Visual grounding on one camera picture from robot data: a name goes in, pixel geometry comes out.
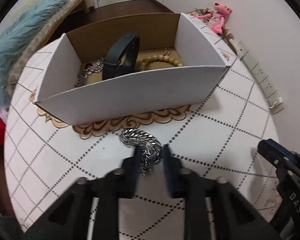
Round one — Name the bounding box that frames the thin silver chain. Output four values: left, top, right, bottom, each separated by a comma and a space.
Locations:
74, 57, 105, 88

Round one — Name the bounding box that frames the pink panther plush toy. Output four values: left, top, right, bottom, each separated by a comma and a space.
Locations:
191, 2, 232, 34

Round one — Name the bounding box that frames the wooden bead bracelet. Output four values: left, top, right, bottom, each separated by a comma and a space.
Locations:
139, 50, 184, 71

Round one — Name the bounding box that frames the white patterned tablecloth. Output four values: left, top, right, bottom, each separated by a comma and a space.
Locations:
3, 12, 281, 240

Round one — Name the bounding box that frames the black smart band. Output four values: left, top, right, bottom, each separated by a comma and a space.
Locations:
102, 33, 140, 81

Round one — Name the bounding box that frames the white wall socket strip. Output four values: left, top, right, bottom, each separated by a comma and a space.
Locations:
232, 41, 284, 115

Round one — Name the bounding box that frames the bed with checkered mattress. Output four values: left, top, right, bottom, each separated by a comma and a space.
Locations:
5, 0, 87, 98

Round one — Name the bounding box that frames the white cardboard box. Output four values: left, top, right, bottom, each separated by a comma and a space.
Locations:
33, 13, 234, 126

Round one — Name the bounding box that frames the checkered brown cushion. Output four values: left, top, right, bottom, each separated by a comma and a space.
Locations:
189, 2, 234, 44

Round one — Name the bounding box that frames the teal blue duvet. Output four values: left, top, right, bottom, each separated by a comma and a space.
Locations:
0, 0, 70, 108

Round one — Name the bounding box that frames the thick silver chain bracelet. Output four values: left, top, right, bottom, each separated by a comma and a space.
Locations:
117, 128, 163, 177

